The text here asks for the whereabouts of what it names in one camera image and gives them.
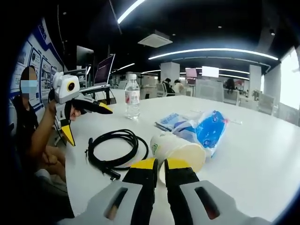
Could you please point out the black laptop stand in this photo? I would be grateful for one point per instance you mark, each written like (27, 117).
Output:
(107, 96)

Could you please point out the silver laptop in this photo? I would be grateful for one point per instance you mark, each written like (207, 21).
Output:
(104, 70)

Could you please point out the blue tissue pack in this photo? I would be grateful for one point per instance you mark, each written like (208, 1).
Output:
(211, 131)

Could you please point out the person's left hand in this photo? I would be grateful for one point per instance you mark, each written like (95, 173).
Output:
(75, 114)

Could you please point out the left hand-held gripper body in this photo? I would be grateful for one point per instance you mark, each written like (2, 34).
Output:
(63, 90)

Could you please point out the black monitor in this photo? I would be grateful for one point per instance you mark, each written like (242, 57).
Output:
(84, 57)

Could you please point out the pink wall screen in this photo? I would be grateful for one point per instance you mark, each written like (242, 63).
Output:
(191, 72)

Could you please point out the white paper cup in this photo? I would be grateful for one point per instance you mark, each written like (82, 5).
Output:
(178, 150)

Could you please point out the white ceiling light strip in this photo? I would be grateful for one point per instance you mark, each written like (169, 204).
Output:
(211, 50)
(130, 11)

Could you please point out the ceiling air conditioner unit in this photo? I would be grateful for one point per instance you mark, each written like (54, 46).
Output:
(154, 40)

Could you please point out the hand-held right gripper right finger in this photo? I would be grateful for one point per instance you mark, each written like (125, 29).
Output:
(187, 201)

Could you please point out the blue and white wall display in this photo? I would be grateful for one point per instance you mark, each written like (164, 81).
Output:
(47, 70)

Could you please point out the clear plastic water bottle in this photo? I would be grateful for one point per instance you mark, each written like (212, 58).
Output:
(132, 98)

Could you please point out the green potted plant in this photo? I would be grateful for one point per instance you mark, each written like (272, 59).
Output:
(256, 95)

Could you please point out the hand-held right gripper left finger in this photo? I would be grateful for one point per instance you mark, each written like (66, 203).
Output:
(117, 201)

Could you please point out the grey mesh office chair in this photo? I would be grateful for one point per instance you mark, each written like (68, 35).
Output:
(209, 90)

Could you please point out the white wall screen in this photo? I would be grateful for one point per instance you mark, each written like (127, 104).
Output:
(210, 71)

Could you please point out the blue wipes packet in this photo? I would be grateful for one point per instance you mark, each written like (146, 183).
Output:
(170, 119)

